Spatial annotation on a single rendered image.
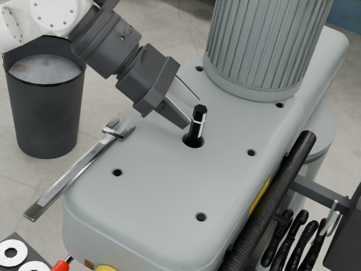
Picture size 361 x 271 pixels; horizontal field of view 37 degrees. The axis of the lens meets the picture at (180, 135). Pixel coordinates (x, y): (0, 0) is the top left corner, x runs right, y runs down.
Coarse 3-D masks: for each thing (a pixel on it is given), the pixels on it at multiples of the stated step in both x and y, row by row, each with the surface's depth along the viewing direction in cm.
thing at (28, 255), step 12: (12, 240) 155; (24, 240) 157; (0, 252) 152; (12, 252) 154; (24, 252) 153; (36, 252) 155; (0, 264) 149; (12, 264) 150; (24, 264) 152; (36, 264) 151; (48, 264) 153
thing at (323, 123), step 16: (320, 112) 154; (320, 128) 149; (336, 128) 150; (320, 144) 144; (320, 160) 147; (304, 176) 141; (288, 192) 137; (288, 208) 142; (272, 224) 145; (256, 256) 156
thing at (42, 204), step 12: (108, 132) 87; (96, 144) 84; (108, 144) 85; (84, 156) 82; (96, 156) 83; (72, 168) 80; (84, 168) 80; (60, 180) 78; (72, 180) 78; (48, 192) 76; (60, 192) 76; (36, 204) 74; (48, 204) 75; (24, 216) 73; (36, 216) 73
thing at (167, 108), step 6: (162, 102) 82; (168, 102) 82; (156, 108) 82; (162, 108) 82; (168, 108) 82; (174, 108) 82; (162, 114) 83; (168, 114) 83; (174, 114) 83; (180, 114) 82; (174, 120) 83; (180, 120) 83; (186, 120) 83; (180, 126) 84; (186, 126) 84
